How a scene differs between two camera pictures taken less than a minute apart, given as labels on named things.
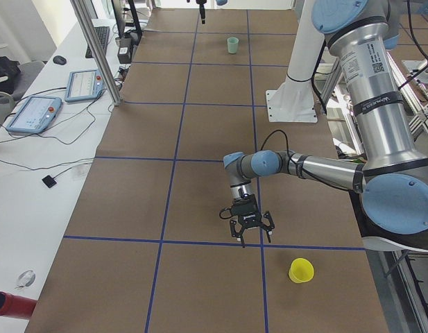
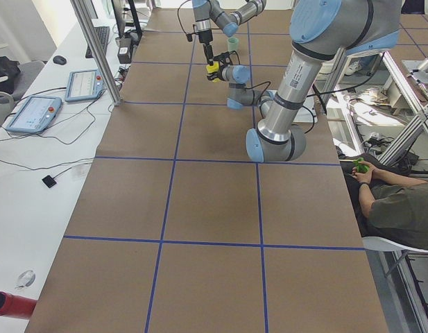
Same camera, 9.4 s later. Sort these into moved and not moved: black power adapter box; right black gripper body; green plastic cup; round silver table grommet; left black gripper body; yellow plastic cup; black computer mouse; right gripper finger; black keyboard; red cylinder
Moved: right gripper finger; left black gripper body; right black gripper body; yellow plastic cup
Not moved: black computer mouse; round silver table grommet; green plastic cup; red cylinder; black power adapter box; black keyboard
